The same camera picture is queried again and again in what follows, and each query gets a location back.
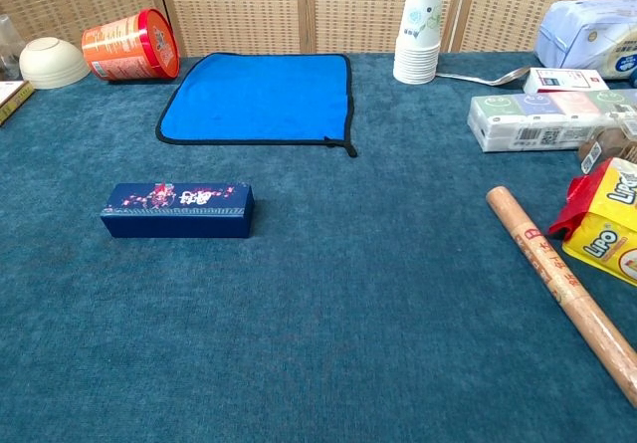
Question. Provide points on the wooden rolling pin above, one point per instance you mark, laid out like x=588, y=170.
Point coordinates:
x=562, y=284

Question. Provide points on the pastel pocket tissue multipack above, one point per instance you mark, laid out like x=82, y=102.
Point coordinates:
x=527, y=119

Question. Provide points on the blue eyeglass case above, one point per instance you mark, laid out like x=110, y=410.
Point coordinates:
x=179, y=211

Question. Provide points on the small brown white box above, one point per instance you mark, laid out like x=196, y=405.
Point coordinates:
x=12, y=99

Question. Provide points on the cream bowl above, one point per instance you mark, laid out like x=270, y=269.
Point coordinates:
x=54, y=65

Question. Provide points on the blue cloth black trim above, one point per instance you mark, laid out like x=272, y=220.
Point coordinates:
x=259, y=99

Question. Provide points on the pale blue tissue pack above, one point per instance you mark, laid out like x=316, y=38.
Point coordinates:
x=582, y=35

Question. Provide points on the orange tub red lid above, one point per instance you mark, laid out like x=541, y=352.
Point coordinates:
x=124, y=47

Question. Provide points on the stack of white paper cups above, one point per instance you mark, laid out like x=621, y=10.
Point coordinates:
x=419, y=40

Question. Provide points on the small white red box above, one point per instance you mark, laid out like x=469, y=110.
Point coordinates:
x=565, y=80

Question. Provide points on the woven wooden folding screen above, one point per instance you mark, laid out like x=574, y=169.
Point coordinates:
x=239, y=5

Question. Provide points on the yellow red Lipo snack bag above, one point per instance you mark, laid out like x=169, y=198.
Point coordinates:
x=604, y=229

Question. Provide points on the teal table mat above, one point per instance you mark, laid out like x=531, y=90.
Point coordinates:
x=348, y=313

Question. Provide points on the metal spoon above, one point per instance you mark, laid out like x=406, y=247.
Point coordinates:
x=512, y=75

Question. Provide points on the brown clear wrapped pack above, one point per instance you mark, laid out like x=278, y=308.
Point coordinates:
x=609, y=147

